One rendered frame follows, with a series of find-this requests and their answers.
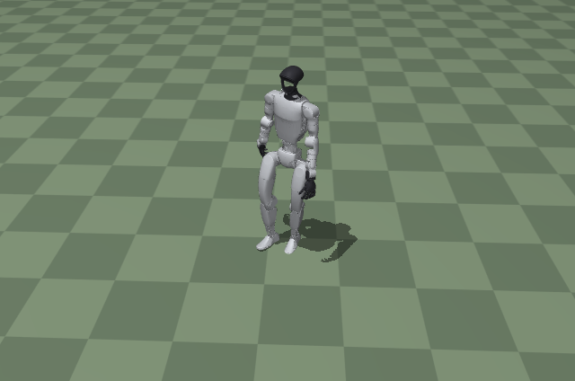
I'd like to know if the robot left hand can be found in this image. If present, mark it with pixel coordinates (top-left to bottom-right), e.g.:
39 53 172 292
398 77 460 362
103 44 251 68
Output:
298 171 316 199

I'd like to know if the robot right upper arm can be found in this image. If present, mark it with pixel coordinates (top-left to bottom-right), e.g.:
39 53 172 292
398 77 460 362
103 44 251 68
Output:
261 90 279 128

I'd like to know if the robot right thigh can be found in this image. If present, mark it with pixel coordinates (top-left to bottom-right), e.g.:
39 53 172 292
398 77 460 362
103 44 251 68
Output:
259 151 279 209

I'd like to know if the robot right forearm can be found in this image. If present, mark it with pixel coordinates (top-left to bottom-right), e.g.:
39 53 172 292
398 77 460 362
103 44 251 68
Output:
257 125 270 147

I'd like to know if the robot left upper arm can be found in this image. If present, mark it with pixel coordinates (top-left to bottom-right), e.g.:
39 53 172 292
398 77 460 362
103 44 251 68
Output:
303 102 320 148

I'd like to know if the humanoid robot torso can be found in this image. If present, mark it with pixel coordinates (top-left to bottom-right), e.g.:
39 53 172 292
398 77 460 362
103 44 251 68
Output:
273 89 309 169

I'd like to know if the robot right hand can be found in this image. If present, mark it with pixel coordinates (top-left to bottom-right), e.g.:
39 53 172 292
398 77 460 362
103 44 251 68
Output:
257 145 268 158

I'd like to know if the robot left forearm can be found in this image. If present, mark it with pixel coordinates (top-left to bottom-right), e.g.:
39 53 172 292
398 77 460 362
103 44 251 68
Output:
305 138 319 178

